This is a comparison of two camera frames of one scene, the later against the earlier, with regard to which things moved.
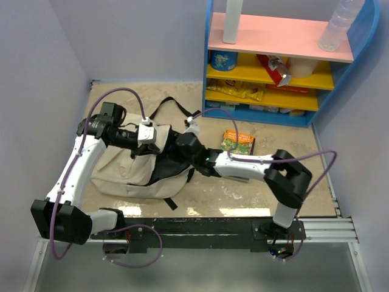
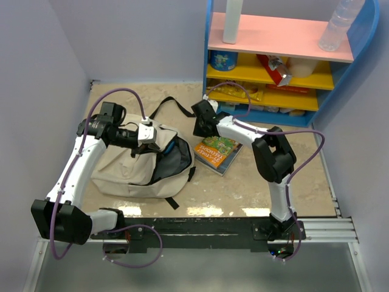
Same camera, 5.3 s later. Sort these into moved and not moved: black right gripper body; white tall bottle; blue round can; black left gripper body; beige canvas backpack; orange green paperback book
Moved: orange green paperback book; black right gripper body
Not moved: white tall bottle; beige canvas backpack; blue round can; black left gripper body
